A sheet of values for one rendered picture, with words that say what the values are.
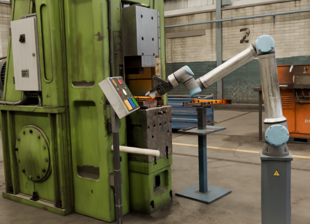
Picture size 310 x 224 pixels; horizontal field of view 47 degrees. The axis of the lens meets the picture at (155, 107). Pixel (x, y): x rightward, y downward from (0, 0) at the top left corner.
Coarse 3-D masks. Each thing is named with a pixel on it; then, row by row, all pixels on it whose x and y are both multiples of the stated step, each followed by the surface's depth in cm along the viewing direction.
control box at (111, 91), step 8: (104, 80) 237; (112, 80) 241; (104, 88) 237; (112, 88) 236; (120, 88) 250; (112, 96) 237; (120, 96) 239; (128, 96) 257; (112, 104) 237; (120, 104) 236; (120, 112) 237; (128, 112) 236
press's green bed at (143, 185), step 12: (168, 156) 322; (132, 168) 308; (144, 168) 300; (156, 168) 307; (168, 168) 324; (132, 180) 310; (144, 180) 302; (156, 180) 324; (168, 180) 325; (132, 192) 311; (144, 192) 304; (156, 192) 315; (168, 192) 325; (132, 204) 313; (144, 204) 305; (156, 204) 310
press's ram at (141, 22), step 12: (132, 12) 288; (144, 12) 295; (156, 12) 309; (132, 24) 289; (144, 24) 296; (156, 24) 310; (132, 36) 290; (144, 36) 296; (156, 36) 311; (132, 48) 292; (144, 48) 297; (156, 48) 311
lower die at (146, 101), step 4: (140, 100) 305; (144, 100) 302; (148, 100) 303; (152, 100) 308; (156, 100) 314; (140, 104) 299; (144, 104) 299; (148, 104) 304; (152, 104) 309; (156, 104) 314; (148, 108) 304
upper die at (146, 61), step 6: (126, 60) 303; (132, 60) 299; (138, 60) 296; (144, 60) 297; (150, 60) 304; (126, 66) 304; (132, 66) 300; (138, 66) 296; (144, 66) 298; (150, 66) 305
